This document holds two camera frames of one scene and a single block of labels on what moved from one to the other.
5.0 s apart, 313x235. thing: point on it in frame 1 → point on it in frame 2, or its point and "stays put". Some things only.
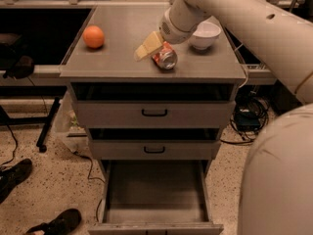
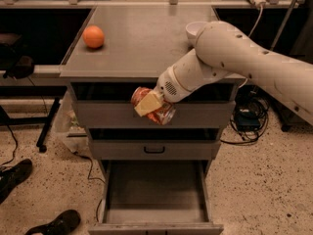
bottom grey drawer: (156, 197) stays put
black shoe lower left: (63, 224) stays put
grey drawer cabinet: (154, 128) stays put
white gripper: (175, 31) → (168, 86)
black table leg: (47, 121) stays put
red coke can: (165, 57) → (163, 115)
